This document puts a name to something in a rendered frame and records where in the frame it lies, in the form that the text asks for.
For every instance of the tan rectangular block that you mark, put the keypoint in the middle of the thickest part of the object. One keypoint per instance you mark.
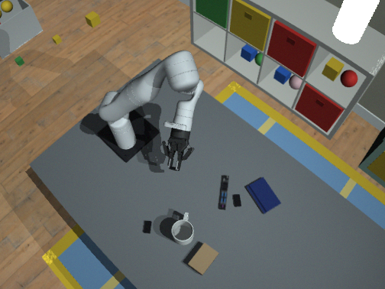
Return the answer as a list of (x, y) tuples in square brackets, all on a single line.
[(203, 258)]

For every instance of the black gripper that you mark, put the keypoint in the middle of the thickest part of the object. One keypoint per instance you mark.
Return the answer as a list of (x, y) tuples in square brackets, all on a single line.
[(177, 144)]

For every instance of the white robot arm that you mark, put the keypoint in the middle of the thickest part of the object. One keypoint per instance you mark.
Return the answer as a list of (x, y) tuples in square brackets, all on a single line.
[(181, 74)]

